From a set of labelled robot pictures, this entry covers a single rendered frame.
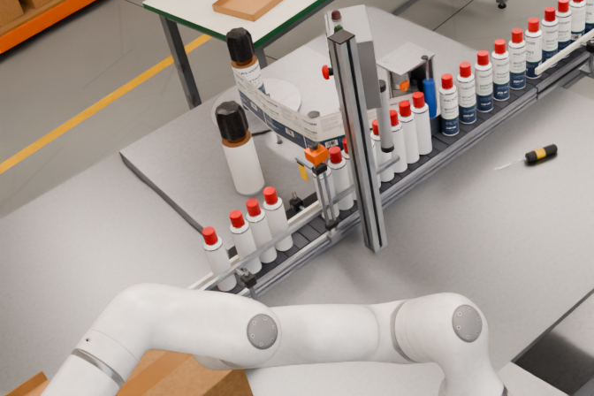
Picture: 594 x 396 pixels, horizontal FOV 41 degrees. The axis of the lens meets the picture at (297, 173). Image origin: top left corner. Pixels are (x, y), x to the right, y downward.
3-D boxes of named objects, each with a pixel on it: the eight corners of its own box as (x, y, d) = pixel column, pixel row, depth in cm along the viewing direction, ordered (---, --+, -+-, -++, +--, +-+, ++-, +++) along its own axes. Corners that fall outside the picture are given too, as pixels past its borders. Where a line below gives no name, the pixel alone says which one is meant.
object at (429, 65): (415, 110, 253) (407, 41, 237) (445, 126, 245) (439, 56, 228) (383, 132, 248) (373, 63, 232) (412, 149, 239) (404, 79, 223)
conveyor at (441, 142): (514, 87, 261) (514, 76, 258) (534, 95, 255) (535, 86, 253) (67, 393, 199) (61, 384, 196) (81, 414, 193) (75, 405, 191)
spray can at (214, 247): (230, 274, 214) (210, 220, 201) (240, 285, 211) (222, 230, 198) (214, 285, 212) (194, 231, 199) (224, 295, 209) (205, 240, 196)
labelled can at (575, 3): (577, 51, 262) (580, -4, 249) (564, 46, 266) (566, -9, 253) (587, 44, 264) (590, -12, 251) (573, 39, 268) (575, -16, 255)
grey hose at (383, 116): (388, 142, 213) (378, 77, 200) (397, 148, 211) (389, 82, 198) (377, 148, 212) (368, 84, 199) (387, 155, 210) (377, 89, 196)
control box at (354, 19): (374, 69, 203) (364, 3, 191) (382, 108, 190) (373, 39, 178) (334, 76, 204) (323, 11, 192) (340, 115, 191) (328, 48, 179)
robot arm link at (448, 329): (476, 384, 157) (407, 287, 155) (544, 382, 141) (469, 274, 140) (441, 427, 151) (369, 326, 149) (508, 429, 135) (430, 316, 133)
